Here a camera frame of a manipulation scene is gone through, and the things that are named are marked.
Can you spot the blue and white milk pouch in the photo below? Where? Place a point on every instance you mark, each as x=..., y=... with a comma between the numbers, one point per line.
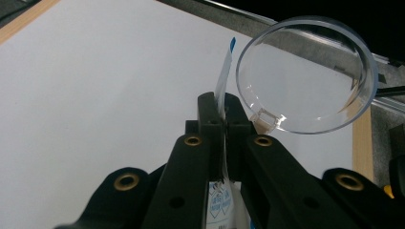
x=219, y=203

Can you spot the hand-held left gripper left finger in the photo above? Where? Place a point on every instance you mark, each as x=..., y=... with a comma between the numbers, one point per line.
x=187, y=178

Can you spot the aluminium floor rail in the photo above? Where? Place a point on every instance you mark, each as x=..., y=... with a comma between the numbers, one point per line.
x=387, y=103

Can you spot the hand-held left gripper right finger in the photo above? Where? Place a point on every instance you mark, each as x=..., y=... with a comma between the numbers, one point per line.
x=273, y=178

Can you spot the wooden table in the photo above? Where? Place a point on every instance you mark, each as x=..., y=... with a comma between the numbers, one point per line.
x=363, y=143

